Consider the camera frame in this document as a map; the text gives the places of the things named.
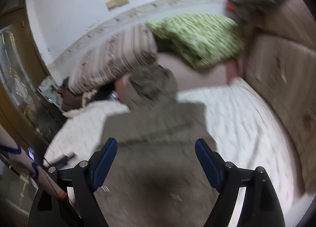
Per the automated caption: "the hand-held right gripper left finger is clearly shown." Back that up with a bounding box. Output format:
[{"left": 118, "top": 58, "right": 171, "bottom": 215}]
[{"left": 27, "top": 138, "right": 118, "bottom": 227}]

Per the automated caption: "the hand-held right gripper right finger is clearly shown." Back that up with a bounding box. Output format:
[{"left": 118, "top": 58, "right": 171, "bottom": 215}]
[{"left": 195, "top": 139, "right": 286, "bottom": 227}]

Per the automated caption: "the grey-brown large coat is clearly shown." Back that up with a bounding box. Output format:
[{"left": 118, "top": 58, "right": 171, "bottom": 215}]
[{"left": 95, "top": 102, "right": 223, "bottom": 227}]

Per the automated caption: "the white quilted bed sheet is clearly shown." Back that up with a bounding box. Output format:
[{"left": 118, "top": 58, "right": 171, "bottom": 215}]
[{"left": 44, "top": 79, "right": 298, "bottom": 227}]

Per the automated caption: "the dark cloth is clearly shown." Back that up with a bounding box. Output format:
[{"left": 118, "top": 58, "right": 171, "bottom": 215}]
[{"left": 58, "top": 77, "right": 86, "bottom": 112}]

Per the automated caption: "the pink pillow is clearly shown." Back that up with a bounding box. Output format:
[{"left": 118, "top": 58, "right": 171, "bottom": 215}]
[{"left": 115, "top": 52, "right": 238, "bottom": 112}]

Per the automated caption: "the green white patterned box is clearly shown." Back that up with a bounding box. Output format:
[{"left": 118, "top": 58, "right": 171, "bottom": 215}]
[{"left": 38, "top": 76, "right": 63, "bottom": 107}]

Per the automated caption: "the striped beige pillow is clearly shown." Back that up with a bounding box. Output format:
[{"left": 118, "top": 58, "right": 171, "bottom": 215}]
[{"left": 68, "top": 24, "right": 158, "bottom": 95}]

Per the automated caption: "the beige padded headboard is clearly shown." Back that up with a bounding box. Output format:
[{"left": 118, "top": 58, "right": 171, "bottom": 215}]
[{"left": 243, "top": 32, "right": 316, "bottom": 194}]

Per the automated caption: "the green patterned pillow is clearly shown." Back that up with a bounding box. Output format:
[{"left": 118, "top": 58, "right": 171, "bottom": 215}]
[{"left": 146, "top": 13, "right": 246, "bottom": 70}]

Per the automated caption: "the wooden glass door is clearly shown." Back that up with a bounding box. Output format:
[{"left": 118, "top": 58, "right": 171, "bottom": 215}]
[{"left": 0, "top": 0, "right": 65, "bottom": 218}]

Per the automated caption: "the black cable device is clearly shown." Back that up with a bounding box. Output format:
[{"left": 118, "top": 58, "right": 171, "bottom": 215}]
[{"left": 46, "top": 152, "right": 76, "bottom": 168}]

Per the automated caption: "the small yellowed wall paper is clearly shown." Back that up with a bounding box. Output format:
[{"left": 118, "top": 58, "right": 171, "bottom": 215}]
[{"left": 106, "top": 0, "right": 129, "bottom": 10}]

